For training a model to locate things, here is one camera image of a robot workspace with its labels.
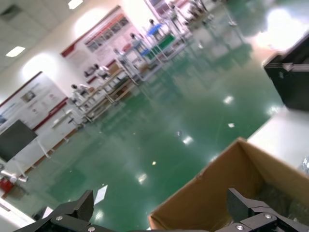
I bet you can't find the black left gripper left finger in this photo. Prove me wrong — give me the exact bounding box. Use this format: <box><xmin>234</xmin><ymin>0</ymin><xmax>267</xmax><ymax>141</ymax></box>
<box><xmin>16</xmin><ymin>189</ymin><xmax>104</xmax><ymax>232</ymax></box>

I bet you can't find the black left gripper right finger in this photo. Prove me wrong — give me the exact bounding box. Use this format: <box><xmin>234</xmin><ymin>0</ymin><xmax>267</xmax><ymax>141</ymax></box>
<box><xmin>216</xmin><ymin>188</ymin><xmax>309</xmax><ymax>232</ymax></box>

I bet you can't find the smooth translucent antistatic bag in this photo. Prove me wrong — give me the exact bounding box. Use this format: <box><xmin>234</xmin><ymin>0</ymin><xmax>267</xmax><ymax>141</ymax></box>
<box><xmin>255</xmin><ymin>181</ymin><xmax>309</xmax><ymax>232</ymax></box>

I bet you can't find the brown cardboard box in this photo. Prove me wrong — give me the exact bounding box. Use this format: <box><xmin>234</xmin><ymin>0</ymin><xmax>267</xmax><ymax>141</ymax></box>
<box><xmin>148</xmin><ymin>137</ymin><xmax>309</xmax><ymax>232</ymax></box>

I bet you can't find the red floor box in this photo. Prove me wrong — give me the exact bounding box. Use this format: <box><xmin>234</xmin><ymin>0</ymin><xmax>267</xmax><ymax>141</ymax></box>
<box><xmin>0</xmin><ymin>177</ymin><xmax>14</xmax><ymax>194</ymax></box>

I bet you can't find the black slotted container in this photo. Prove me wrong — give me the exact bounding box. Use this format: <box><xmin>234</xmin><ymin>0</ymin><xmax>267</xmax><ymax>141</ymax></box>
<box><xmin>263</xmin><ymin>31</ymin><xmax>309</xmax><ymax>112</ymax></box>

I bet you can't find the white paper sheet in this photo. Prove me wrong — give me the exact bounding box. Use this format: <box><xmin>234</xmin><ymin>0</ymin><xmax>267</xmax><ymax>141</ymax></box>
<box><xmin>93</xmin><ymin>185</ymin><xmax>109</xmax><ymax>205</ymax></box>

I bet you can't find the crinkled silver antistatic bag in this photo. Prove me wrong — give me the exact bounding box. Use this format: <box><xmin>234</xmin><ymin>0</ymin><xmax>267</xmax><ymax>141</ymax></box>
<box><xmin>299</xmin><ymin>156</ymin><xmax>309</xmax><ymax>173</ymax></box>

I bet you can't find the black display screen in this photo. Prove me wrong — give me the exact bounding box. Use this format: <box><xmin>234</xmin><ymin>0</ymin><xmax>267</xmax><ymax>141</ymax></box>
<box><xmin>0</xmin><ymin>119</ymin><xmax>39</xmax><ymax>163</ymax></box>

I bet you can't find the red bordered text wall poster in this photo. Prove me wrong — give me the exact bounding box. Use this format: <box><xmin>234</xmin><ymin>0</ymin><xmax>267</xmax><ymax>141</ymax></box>
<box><xmin>0</xmin><ymin>71</ymin><xmax>70</xmax><ymax>132</ymax></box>

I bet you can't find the white frame workstation rack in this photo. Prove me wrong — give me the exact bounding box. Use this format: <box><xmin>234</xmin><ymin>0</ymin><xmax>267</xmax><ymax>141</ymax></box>
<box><xmin>115</xmin><ymin>45</ymin><xmax>155</xmax><ymax>84</ymax></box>
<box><xmin>142</xmin><ymin>18</ymin><xmax>194</xmax><ymax>62</ymax></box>

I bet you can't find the photo strip wall poster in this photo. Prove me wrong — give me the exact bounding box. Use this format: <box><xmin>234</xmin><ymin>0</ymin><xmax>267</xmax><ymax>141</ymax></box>
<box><xmin>60</xmin><ymin>5</ymin><xmax>132</xmax><ymax>67</ymax></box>

